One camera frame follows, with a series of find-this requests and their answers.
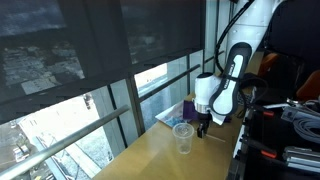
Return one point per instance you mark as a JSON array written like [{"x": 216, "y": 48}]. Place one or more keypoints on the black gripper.
[{"x": 205, "y": 119}]

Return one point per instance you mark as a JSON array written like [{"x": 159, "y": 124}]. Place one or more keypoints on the thin clear straw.
[{"x": 216, "y": 138}]

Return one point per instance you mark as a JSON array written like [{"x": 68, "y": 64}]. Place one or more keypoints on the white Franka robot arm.
[{"x": 205, "y": 86}]

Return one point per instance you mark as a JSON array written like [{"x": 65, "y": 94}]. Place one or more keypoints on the clear plastic cup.
[{"x": 183, "y": 138}]

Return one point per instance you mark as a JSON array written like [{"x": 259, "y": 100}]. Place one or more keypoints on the purple folder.
[{"x": 188, "y": 111}]

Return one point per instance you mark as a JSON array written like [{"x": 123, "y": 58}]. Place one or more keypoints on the blue printed magazine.
[{"x": 170, "y": 116}]

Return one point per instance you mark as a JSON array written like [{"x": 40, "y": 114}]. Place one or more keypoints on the black cloth bundle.
[{"x": 255, "y": 81}]

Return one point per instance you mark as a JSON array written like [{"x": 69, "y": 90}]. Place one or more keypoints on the orange chair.
[
  {"x": 310, "y": 88},
  {"x": 266, "y": 61}
]

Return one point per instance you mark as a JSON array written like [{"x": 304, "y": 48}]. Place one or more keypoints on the aluminium extrusion bar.
[{"x": 301, "y": 160}]

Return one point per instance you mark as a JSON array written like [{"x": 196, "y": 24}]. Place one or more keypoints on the dark roller blind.
[
  {"x": 160, "y": 30},
  {"x": 50, "y": 50}
]

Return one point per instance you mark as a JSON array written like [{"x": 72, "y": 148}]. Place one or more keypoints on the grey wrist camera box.
[{"x": 219, "y": 119}]

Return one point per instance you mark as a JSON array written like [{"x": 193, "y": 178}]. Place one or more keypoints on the grey metal bracket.
[{"x": 293, "y": 111}]

